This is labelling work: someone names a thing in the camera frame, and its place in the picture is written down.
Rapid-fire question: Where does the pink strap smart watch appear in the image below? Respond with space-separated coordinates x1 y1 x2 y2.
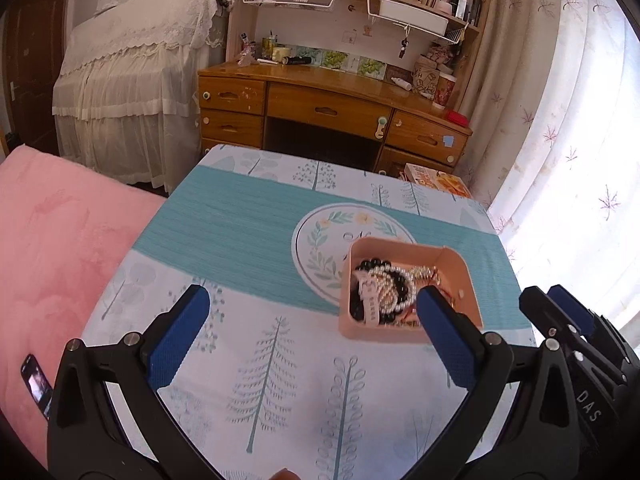
354 271 385 326

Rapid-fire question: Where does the right hand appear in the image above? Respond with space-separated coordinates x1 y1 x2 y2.
269 468 300 480

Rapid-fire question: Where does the pink plastic storage box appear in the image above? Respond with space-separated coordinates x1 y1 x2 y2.
338 237 483 344

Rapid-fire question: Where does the printed tree tablecloth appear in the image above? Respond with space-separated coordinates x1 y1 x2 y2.
82 145 534 479

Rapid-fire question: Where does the black mobile phone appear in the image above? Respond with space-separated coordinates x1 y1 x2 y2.
21 354 53 419

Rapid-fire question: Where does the orange cardboard box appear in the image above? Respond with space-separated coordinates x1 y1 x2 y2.
399 162 472 198

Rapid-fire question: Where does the floral white curtain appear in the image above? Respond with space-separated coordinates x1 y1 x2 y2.
457 0 639 344

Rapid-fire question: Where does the lace covered cabinet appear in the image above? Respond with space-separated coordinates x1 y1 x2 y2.
52 0 238 192

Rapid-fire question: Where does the red paper cup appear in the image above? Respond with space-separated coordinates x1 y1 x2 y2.
433 72 457 110

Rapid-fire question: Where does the wooden desk with drawers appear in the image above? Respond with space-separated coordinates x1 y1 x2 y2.
198 62 472 177

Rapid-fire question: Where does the wooden bookshelf with books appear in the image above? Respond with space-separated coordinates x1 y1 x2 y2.
226 0 489 110

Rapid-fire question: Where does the white pearl necklace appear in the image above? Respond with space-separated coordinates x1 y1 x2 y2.
364 264 419 312

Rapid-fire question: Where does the black bead bracelet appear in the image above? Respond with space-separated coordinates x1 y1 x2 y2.
348 257 417 326

